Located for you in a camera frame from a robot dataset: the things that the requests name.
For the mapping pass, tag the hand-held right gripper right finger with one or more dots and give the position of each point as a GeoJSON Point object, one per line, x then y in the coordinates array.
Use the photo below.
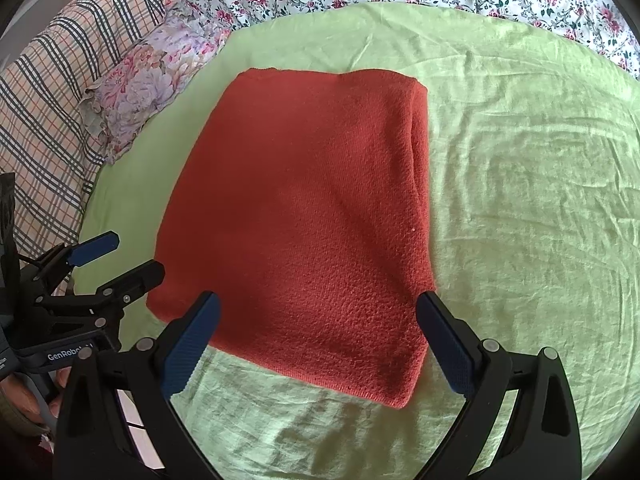
{"type": "Point", "coordinates": [450, 347]}

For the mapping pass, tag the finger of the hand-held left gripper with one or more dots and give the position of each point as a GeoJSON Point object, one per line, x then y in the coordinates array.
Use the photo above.
{"type": "Point", "coordinates": [92, 250]}
{"type": "Point", "coordinates": [135, 280]}

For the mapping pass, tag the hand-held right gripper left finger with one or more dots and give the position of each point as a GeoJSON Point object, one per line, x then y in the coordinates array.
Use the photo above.
{"type": "Point", "coordinates": [192, 347]}

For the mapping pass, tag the orange knit sweater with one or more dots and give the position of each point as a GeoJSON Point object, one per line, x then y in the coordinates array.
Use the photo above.
{"type": "Point", "coordinates": [310, 220]}

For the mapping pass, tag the person's left hand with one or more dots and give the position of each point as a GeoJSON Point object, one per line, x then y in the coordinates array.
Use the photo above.
{"type": "Point", "coordinates": [25, 402]}

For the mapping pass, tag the light green bed sheet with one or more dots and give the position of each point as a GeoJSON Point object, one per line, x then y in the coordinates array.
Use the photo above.
{"type": "Point", "coordinates": [525, 235]}

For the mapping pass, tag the plaid checked blanket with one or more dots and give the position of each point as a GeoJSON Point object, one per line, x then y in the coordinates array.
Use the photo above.
{"type": "Point", "coordinates": [50, 85]}

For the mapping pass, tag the large-flower print pillow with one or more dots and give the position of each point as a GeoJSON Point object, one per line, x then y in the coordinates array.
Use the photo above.
{"type": "Point", "coordinates": [145, 80]}

